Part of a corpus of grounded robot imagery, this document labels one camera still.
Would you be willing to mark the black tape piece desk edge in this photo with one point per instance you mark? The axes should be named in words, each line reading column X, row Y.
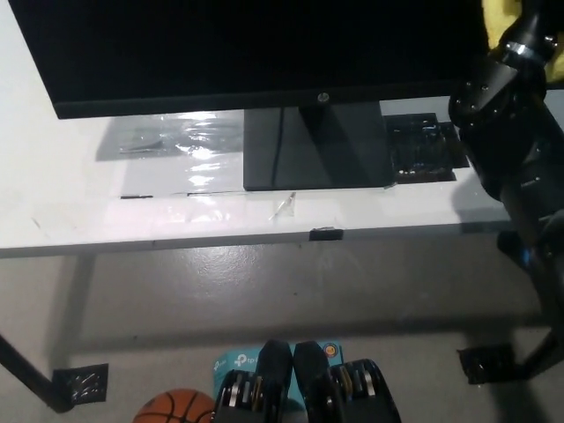
column 326, row 234

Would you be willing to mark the teal tp-link box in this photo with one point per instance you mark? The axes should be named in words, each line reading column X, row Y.
column 235, row 359

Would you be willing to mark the yellow microfibre cloth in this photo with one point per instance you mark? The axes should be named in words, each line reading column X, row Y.
column 495, row 24

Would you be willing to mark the black HP computer monitor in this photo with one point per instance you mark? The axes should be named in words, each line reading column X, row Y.
column 220, row 48

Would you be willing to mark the black tape patch on desk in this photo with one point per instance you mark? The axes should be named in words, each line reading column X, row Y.
column 418, row 150

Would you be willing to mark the orange basketball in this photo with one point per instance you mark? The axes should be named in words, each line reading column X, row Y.
column 172, row 407

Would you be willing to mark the thin black tape strip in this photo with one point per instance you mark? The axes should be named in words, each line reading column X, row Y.
column 136, row 197

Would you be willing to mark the clear shiny plastic film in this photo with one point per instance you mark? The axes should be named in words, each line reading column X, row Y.
column 176, row 132

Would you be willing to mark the black object with blue part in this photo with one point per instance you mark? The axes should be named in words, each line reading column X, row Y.
column 513, row 249

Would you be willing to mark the grey desk leg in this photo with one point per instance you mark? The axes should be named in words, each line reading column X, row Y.
column 72, row 308

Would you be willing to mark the black slanted desk leg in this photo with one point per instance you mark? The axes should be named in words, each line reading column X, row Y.
column 546, row 352
column 26, row 370

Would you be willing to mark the robot left body block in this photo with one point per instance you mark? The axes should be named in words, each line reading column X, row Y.
column 251, row 388

